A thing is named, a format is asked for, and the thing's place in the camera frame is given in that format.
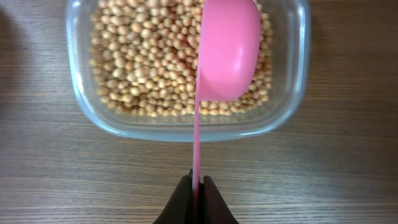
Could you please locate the pile of soybeans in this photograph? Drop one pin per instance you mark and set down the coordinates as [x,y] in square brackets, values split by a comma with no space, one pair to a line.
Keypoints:
[144,55]

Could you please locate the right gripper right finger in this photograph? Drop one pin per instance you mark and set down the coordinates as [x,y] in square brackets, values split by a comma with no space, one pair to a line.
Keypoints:
[213,208]

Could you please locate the clear plastic container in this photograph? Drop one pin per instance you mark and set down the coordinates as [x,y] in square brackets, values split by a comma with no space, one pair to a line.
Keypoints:
[291,23]

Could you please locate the pink plastic scoop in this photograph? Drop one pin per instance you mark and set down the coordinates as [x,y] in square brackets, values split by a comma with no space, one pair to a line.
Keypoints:
[227,58]

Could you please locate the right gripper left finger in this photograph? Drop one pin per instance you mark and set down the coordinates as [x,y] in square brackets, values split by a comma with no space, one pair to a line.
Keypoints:
[178,209]

